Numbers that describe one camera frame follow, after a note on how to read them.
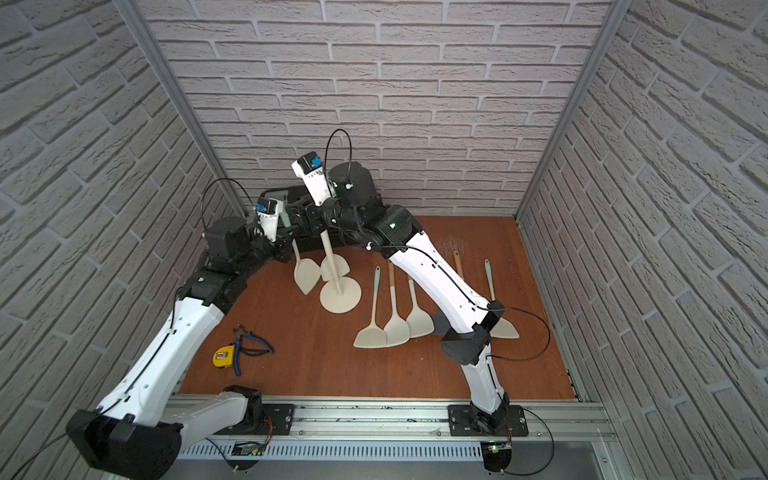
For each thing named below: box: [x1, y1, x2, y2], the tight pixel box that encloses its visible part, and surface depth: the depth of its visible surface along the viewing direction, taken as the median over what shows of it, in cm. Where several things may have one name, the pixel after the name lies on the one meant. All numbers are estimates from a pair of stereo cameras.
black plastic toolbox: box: [260, 185, 327, 250], surface depth 55 cm
